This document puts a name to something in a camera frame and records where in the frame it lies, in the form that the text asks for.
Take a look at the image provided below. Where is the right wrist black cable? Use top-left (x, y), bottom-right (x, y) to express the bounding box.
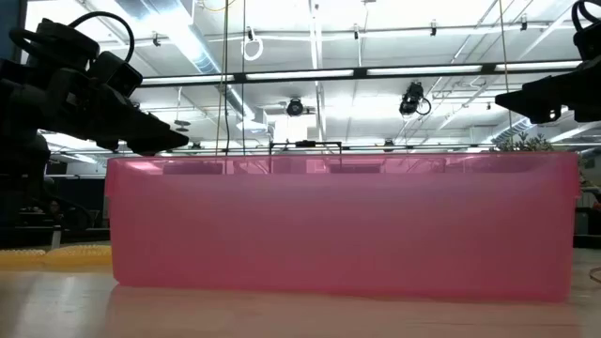
top-left (570, 0), bottom-right (601, 30)

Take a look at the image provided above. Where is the white hanging cable loop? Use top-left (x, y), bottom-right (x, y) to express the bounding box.
top-left (241, 26), bottom-right (265, 62)

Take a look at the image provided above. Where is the black ceiling camera with cable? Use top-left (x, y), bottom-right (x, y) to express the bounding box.
top-left (398, 81), bottom-right (432, 117)

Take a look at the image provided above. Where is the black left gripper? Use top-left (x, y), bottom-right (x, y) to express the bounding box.
top-left (13, 69), bottom-right (190, 156)

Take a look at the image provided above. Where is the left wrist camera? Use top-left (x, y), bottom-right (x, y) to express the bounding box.
top-left (87, 50), bottom-right (144, 99)

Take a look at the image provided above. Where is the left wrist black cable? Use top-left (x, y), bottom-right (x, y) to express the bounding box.
top-left (68, 10), bottom-right (136, 63)

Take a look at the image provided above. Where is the black thin metal frame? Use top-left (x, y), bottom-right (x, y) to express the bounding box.
top-left (269, 139), bottom-right (343, 174)

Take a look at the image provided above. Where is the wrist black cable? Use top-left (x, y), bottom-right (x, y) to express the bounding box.
top-left (570, 0), bottom-right (601, 30)
top-left (68, 10), bottom-right (136, 63)

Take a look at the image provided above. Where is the black overhead light bar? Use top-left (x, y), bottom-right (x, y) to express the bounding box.
top-left (140, 59), bottom-right (583, 88)

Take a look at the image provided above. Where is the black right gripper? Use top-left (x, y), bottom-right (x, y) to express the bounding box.
top-left (494, 58), bottom-right (601, 125)

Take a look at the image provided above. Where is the small green potted plant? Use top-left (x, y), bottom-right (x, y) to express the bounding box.
top-left (496, 131), bottom-right (558, 154)

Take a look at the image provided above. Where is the pink translucent plastic bin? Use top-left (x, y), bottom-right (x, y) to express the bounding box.
top-left (103, 150), bottom-right (582, 304)

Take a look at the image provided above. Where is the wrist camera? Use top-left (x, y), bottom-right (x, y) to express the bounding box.
top-left (87, 50), bottom-right (144, 99)
top-left (572, 26), bottom-right (601, 63)

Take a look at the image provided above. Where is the silver ceiling air duct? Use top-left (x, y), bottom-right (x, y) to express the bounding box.
top-left (112, 0), bottom-right (271, 137)

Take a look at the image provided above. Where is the orange spring keychain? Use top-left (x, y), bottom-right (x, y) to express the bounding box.
top-left (42, 243), bottom-right (114, 269)

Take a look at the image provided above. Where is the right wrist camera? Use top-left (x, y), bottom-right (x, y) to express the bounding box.
top-left (572, 26), bottom-right (601, 63)

